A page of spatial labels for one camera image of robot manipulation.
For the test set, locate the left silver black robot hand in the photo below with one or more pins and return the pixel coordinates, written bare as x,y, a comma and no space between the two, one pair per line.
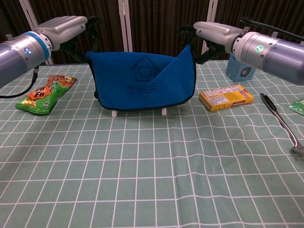
64,28

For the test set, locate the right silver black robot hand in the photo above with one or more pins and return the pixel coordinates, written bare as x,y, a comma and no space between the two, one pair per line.
216,33

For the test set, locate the blue kitchen towel black trim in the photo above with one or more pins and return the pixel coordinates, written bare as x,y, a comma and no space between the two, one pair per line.
142,90

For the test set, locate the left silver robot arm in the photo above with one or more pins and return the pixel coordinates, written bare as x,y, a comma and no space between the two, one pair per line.
16,57

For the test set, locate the dark brown curtain panel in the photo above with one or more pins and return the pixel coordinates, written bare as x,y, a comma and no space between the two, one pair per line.
261,9
9,14
71,7
166,14

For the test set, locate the light blue cube box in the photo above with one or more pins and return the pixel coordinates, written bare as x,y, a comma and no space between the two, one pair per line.
235,71

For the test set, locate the yellow flat carton box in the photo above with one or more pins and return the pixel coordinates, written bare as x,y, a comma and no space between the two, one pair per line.
225,97

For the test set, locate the green snack bag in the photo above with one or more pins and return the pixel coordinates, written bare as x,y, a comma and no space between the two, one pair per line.
42,97

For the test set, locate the green foil packet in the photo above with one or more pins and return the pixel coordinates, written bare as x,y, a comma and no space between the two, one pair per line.
299,107

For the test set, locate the green white checked tablecloth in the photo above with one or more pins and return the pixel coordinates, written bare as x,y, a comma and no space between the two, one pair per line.
142,166

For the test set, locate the white partition post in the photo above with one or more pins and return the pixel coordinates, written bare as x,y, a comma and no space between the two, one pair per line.
28,12
213,12
124,23

